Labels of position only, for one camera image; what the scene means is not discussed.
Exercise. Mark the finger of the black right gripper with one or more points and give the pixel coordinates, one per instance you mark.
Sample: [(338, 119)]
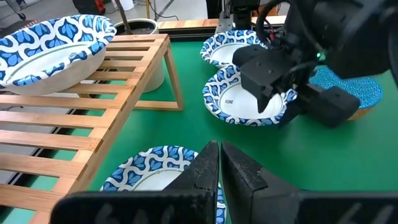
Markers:
[(329, 107), (264, 74)]

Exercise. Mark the white plant pot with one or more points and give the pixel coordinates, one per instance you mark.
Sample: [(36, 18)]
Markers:
[(154, 77)]

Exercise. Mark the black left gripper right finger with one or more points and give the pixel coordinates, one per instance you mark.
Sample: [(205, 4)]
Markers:
[(248, 193)]

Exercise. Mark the grey wheeled cart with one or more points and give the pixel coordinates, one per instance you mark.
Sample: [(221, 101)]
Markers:
[(21, 15)]

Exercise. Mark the wooden slatted shelf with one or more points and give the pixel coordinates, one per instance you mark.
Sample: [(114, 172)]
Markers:
[(46, 141)]

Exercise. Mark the blue patterned paper bowl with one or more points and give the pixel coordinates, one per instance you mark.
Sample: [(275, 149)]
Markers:
[(220, 53), (236, 105), (46, 56), (146, 163)]

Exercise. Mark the green leafy potted tree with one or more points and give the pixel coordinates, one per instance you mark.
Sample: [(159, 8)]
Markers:
[(122, 15)]

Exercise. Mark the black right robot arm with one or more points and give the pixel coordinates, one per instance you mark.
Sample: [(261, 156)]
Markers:
[(245, 15)]

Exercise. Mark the teal-inside orange-outside ceramic bowl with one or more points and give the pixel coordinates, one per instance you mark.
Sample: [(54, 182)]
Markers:
[(357, 88)]

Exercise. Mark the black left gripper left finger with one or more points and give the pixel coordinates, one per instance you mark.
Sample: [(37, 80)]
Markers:
[(192, 186)]

